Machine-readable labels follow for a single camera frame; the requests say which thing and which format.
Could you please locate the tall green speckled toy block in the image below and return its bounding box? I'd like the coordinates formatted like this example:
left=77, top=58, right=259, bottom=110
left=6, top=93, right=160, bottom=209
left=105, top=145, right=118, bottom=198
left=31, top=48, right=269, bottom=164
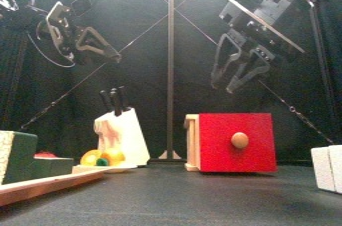
left=0, top=130, right=39, bottom=186

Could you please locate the diagonal frame brace wire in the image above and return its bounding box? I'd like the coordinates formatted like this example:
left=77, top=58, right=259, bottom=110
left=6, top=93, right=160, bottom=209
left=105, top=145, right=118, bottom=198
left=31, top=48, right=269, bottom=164
left=128, top=0, right=336, bottom=146
left=18, top=0, right=224, bottom=131

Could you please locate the white foam block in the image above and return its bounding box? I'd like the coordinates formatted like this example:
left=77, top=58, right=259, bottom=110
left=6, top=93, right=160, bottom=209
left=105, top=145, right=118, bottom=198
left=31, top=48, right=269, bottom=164
left=309, top=144, right=342, bottom=195

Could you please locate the black toy knife handle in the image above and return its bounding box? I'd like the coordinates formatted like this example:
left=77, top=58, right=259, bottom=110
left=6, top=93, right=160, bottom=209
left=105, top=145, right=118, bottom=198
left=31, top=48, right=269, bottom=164
left=116, top=85, right=132, bottom=112
left=98, top=89, right=114, bottom=114
left=109, top=88, right=124, bottom=118

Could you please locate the red toy food piece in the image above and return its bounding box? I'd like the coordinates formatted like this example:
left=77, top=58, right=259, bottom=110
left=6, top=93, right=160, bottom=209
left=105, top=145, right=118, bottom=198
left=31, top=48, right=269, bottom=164
left=33, top=150, right=58, bottom=159

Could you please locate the white toy knife block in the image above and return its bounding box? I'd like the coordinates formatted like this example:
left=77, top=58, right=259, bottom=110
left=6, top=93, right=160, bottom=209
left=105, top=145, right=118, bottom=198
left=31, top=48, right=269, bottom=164
left=92, top=107, right=152, bottom=168

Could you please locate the red wooden box with knob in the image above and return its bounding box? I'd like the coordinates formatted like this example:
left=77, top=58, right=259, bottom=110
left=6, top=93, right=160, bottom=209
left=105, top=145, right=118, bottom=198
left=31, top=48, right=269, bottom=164
left=182, top=112, right=279, bottom=174

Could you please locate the small white plate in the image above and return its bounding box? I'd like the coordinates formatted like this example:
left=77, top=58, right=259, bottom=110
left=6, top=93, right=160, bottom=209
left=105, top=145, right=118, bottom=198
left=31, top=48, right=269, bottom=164
left=70, top=163, right=138, bottom=175

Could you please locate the yellow-green sushi piece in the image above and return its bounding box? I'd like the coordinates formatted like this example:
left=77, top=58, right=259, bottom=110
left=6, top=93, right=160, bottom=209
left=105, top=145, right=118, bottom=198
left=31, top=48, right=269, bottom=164
left=78, top=149, right=104, bottom=167

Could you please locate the light wooden tray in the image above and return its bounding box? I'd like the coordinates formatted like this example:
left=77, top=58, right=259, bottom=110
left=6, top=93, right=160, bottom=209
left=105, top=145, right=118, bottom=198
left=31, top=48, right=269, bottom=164
left=0, top=169, right=106, bottom=208

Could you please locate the low green toy block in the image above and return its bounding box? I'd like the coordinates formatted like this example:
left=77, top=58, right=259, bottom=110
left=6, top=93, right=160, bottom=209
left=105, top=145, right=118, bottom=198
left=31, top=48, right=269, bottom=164
left=30, top=156, right=74, bottom=180

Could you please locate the yellow toy fruit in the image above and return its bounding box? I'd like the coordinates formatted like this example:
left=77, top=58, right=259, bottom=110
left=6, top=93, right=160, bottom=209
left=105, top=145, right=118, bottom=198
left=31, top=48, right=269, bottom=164
left=100, top=147, right=126, bottom=167

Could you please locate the vertical metal frame pole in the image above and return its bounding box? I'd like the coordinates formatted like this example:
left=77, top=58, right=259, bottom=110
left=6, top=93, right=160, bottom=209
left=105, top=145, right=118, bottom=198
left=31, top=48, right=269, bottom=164
left=148, top=0, right=188, bottom=164

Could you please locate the grey left arm cable loop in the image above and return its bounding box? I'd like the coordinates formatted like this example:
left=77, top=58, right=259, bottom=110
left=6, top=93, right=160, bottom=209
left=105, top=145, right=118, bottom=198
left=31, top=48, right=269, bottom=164
left=25, top=28, right=77, bottom=69

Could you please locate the green sushi piece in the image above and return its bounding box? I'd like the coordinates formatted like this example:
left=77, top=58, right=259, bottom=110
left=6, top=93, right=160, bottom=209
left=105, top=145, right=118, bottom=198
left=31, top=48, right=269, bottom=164
left=94, top=157, right=110, bottom=167

